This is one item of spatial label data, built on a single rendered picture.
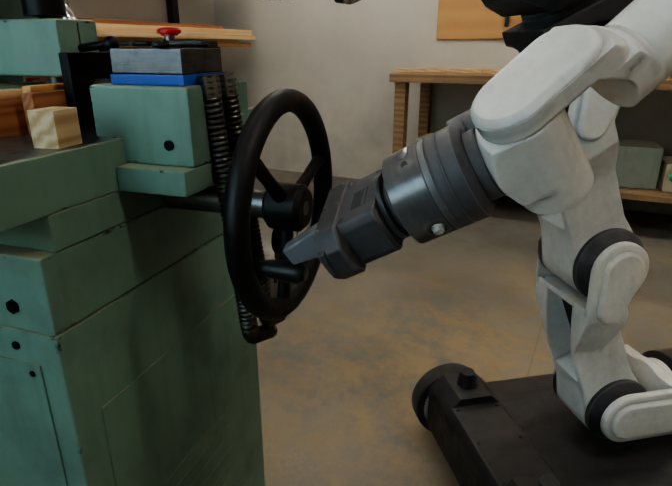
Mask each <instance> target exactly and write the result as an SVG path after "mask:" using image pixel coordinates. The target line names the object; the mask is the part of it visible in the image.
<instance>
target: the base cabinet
mask: <svg viewBox="0 0 672 486"><path fill-rule="evenodd" d="M234 291H235V290H234V287H233V285H232V282H231V279H230V275H229V272H228V267H227V263H226V257H225V250H224V238H223V233H221V234H220V235H218V236H216V237H215V238H213V239H211V240H210V241H208V242H207V243H205V244H203V245H202V246H200V247H199V248H197V249H195V250H194V251H192V252H191V253H189V254H187V255H186V256H184V257H182V258H181V259H179V260H178V261H176V262H174V263H173V264H171V265H170V266H168V267H166V268H165V269H163V270H162V271H160V272H158V273H157V274H155V275H153V276H152V277H150V278H149V279H147V280H145V281H144V282H142V283H141V284H139V285H137V286H136V287H134V288H133V289H131V290H129V291H128V292H126V293H124V294H123V295H121V296H120V297H118V298H116V299H115V300H113V301H112V302H110V303H108V304H107V305H105V306H104V307H102V308H100V309H99V310H97V311H95V312H94V313H92V314H91V315H89V316H87V317H86V318H84V319H83V320H81V321H79V322H78V323H76V324H75V325H73V326H71V327H70V328H68V329H66V330H65V331H63V332H62V333H60V334H58V335H54V336H52V335H48V334H43V333H39V332H34V331H29V330H25V329H20V328H15V327H11V326H6V325H1V324H0V486H265V474H264V457H263V441H262V424H261V407H260V391H259V374H258V358H257V344H249V343H247V342H246V341H245V339H244V338H243V335H242V332H241V327H240V323H239V315H238V311H237V305H236V304H237V303H236V298H235V294H234Z"/></svg>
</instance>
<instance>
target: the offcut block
mask: <svg viewBox="0 0 672 486"><path fill-rule="evenodd" d="M27 115H28V120H29V125H30V130H31V135H32V140H33V145H34V148H43V149H62V148H66V147H70V146H74V145H77V144H81V143H82V137H81V131H80V125H79V119H78V113H77V108H76V107H55V106H52V107H45V108H38V109H32V110H27Z"/></svg>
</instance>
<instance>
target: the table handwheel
mask: <svg viewBox="0 0 672 486"><path fill-rule="evenodd" d="M288 112H291V113H293V114H294V115H296V116H297V117H298V119H299V120H300V122H301V123H302V125H303V127H304V130H305V132H306V135H307V138H308V141H309V146H310V150H311V156H312V159H311V161H310V162H309V164H308V166H307V167H306V169H305V170H304V172H303V173H302V175H301V176H300V177H299V179H298V180H297V182H296V183H284V182H277V181H276V179H275V178H274V177H273V176H272V174H271V173H270V171H269V170H268V169H267V167H266V166H265V164H264V163H263V161H262V160H261V159H260V156H261V153H262V150H263V147H264V145H265V142H266V140H267V138H268V135H269V133H270V131H271V130H272V128H273V126H274V125H275V123H276V122H277V121H278V119H279V118H280V117H281V116H282V115H284V114H285V113H288ZM255 177H256V178H257V179H258V180H259V181H260V182H261V184H262V185H263V186H264V188H265V189H266V190H257V189H253V187H254V181H255ZM313 177H314V196H313V198H312V194H311V192H310V190H309V189H308V186H309V184H310V182H311V180H312V179H313ZM331 188H332V164H331V154H330V147H329V141H328V137H327V133H326V129H325V126H324V123H323V120H322V118H321V115H320V113H319V111H318V109H317V108H316V106H315V105H314V103H313V102H312V101H311V100H310V99H309V98H308V97H307V96H306V95H305V94H303V93H302V92H300V91H298V90H295V89H288V88H285V89H279V90H276V91H274V92H272V93H270V94H268V95H267V96H266V97H264V98H263V99H262V100H261V101H260V102H259V103H258V104H257V105H256V107H255V108H254V109H253V111H252V112H251V114H250V115H249V117H248V119H247V120H246V122H245V124H244V126H243V128H242V130H241V132H240V135H239V137H238V140H237V142H236V145H235V148H234V151H233V155H232V158H231V162H230V166H229V171H228V176H227V181H226V188H225V196H224V208H223V238H224V250H225V257H226V263H227V267H228V272H229V275H230V279H231V282H232V285H233V287H234V290H235V292H236V294H237V296H238V298H239V300H240V301H241V303H242V304H243V305H244V307H245V308H246V309H247V310H248V311H249V312H250V313H251V314H253V315H254V316H256V317H258V318H260V319H263V320H269V321H273V320H278V319H281V318H284V317H285V316H287V315H289V314H290V313H291V312H293V311H294V310H295V309H296V308H297V307H298V306H299V304H300V303H301V302H302V300H303V299H304V298H305V296H306V294H307V293H308V291H309V289H310V287H311V285H312V283H313V281H314V279H315V276H316V274H317V271H318V268H319V266H320V263H321V262H320V261H319V259H318V257H317V258H314V259H311V260H307V261H304V262H303V263H304V264H305V265H306V266H307V267H308V269H309V274H308V278H307V280H306V281H304V282H302V283H300V284H294V283H286V282H282V281H278V289H277V297H275V298H270V297H269V296H267V295H266V294H265V292H264V291H263V289H262V287H261V285H260V283H259V281H258V278H257V275H256V271H255V267H254V262H253V256H252V248H251V230H250V223H251V217H259V218H263V219H264V221H265V222H266V224H267V226H268V227H269V228H273V229H280V239H279V260H289V259H288V258H287V256H286V255H285V254H284V253H283V250H284V247H285V245H286V243H287V242H288V241H290V240H292V239H293V233H294V231H299V232H300V231H302V230H303V229H304V228H305V227H306V226H307V225H308V224H309V222H310V219H311V225H310V227H312V226H313V225H315V224H316V223H318V222H319V219H320V216H321V213H322V210H323V208H324V205H325V202H326V199H327V197H328V194H329V191H330V189H331ZM217 189H218V188H217V187H216V186H214V185H213V186H211V187H209V188H206V189H204V190H202V191H200V192H198V193H195V194H193V195H191V196H189V197H177V196H167V195H163V199H164V202H165V204H166V206H167V207H169V208H177V209H186V210H195V211H204V212H213V213H221V212H220V209H221V208H220V207H219V204H220V203H219V202H218V200H219V198H218V193H217ZM311 216H312V218H311Z"/></svg>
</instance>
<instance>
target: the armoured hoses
mask: <svg viewBox="0 0 672 486"><path fill-rule="evenodd" d="M196 79H197V85H200V86H201V87H202V90H203V98H204V99H203V101H204V103H205V104H204V107H205V113H206V119H207V122H206V123H207V125H208V127H207V129H208V131H209V132H208V135H209V141H210V144H209V145H210V147H211V148H210V151H211V152H212V153H211V157H213V158H212V160H211V161H212V162H213V165H212V166H213V167H214V170H213V172H214V173H215V175H214V177H215V178H216V179H215V182H216V183H217V184H216V187H217V188H218V189H217V193H218V198H219V200H218V202H219V203H220V204H219V207H220V208H221V209H220V212H221V217H222V222H223V208H224V196H225V188H226V181H227V176H228V171H229V166H230V162H231V161H230V160H231V158H232V155H233V151H234V148H235V145H236V142H237V140H238V137H239V135H240V132H241V130H242V128H243V126H244V125H243V124H242V123H243V120H242V119H241V118H242V115H241V114H240V113H241V109H240V106H241V105H240V104H239V101H240V100H239V98H238V96H239V94H238V87H237V81H236V74H235V73H234V72H225V73H219V74H206V75H199V76H197V77H196ZM221 95H222V97H221ZM221 99H223V102H221ZM222 105H224V106H223V107H221V106H222ZM223 110H224V113H223ZM224 115H225V119H224V118H223V117H224ZM225 121H226V123H225ZM226 126H227V127H226ZM225 128H226V129H225ZM226 133H227V134H226ZM259 227H260V224H259V219H258V217H251V223H250V230H251V248H252V256H253V262H254V267H255V264H256V262H257V260H265V257H264V256H265V255H264V250H263V245H262V243H263V242H262V237H261V232H260V228H259ZM256 275H257V278H258V281H259V283H260V285H261V287H262V289H263V291H264V292H265V294H266V295H267V296H269V297H270V298H271V294H270V286H269V282H268V277H265V276H262V275H258V274H256ZM234 294H235V298H236V303H237V304H236V305H237V311H238V315H239V323H240V327H241V332H242V335H243V338H244V339H245V341H246V342H247V343H249V344H257V343H260V342H262V341H265V340H268V339H270V338H273V337H274V336H276V335H277V331H278V330H277V327H276V326H275V325H276V324H278V323H280V322H282V321H284V320H285V319H286V317H287V316H285V317H284V318H281V319H278V320H273V321H269V320H263V319H260V318H259V321H260V323H261V324H262V325H260V326H258V323H257V317H256V316H254V315H253V314H251V313H250V312H249V311H248V310H247V309H246V308H245V307H244V305H243V304H242V303H241V301H240V300H239V298H238V296H237V294H236V292H235V291H234Z"/></svg>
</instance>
